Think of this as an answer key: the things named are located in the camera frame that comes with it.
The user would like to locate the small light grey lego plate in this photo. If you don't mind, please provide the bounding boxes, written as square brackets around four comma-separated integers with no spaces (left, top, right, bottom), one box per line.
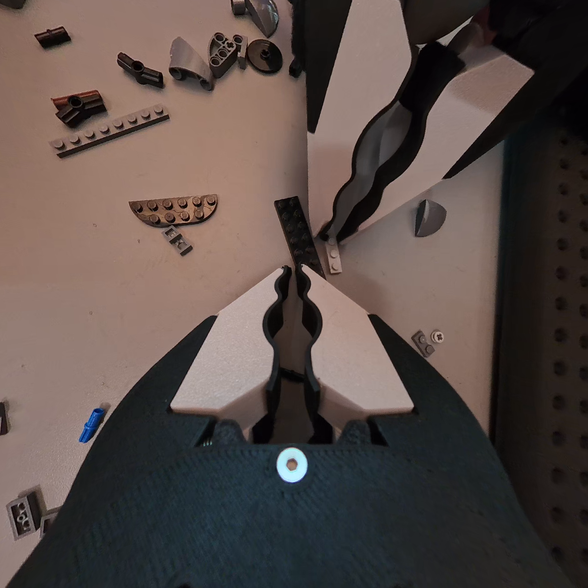
[324,238,344,275]

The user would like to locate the black long lego plate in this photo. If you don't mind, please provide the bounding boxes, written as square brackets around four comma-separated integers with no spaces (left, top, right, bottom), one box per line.
[274,197,327,279]

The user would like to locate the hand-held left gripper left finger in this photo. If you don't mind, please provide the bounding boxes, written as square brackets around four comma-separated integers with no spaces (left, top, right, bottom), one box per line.
[170,266,293,443]

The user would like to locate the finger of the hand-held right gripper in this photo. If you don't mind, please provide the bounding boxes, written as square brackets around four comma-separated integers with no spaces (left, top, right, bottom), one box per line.
[306,0,421,238]
[328,43,536,243]

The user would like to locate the dark half-round lego plate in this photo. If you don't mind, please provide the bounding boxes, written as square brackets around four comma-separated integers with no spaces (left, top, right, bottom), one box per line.
[129,194,218,229]

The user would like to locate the long grey lego plate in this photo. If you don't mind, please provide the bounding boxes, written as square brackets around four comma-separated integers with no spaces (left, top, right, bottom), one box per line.
[49,105,171,159]

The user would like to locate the scattered small lego pieces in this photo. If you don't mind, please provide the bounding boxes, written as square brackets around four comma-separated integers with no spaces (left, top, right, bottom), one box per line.
[0,0,447,540]

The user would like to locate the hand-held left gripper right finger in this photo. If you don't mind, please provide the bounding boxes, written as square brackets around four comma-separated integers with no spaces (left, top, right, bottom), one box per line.
[295,265,414,440]

